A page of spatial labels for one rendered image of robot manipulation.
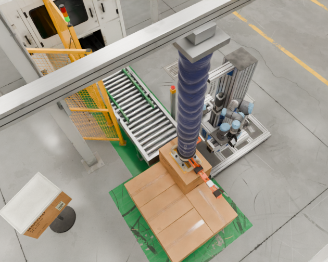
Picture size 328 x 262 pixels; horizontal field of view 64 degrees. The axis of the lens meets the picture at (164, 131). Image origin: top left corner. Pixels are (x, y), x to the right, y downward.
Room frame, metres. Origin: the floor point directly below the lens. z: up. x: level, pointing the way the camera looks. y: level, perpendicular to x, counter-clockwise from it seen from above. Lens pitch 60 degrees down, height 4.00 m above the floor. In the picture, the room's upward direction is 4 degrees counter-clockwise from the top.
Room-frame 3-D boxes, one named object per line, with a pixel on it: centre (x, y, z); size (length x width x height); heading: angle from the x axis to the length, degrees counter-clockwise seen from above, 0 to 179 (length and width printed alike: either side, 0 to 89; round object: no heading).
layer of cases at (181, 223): (0.93, -0.14, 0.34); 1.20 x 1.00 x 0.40; 31
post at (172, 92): (2.42, -0.17, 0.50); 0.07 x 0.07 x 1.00; 31
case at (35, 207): (0.90, 1.60, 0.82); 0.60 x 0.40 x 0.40; 141
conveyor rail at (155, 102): (2.84, 0.29, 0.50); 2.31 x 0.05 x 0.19; 31
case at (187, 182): (1.35, -0.24, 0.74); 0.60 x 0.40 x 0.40; 32
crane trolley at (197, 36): (1.33, -0.25, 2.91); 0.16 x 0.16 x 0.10; 31
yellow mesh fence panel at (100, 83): (2.16, 1.10, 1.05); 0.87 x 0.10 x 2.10; 83
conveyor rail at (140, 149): (2.51, 0.84, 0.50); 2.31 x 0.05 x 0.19; 31
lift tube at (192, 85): (1.34, -0.25, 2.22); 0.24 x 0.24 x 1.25
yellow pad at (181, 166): (1.30, -0.17, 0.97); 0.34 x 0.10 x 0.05; 30
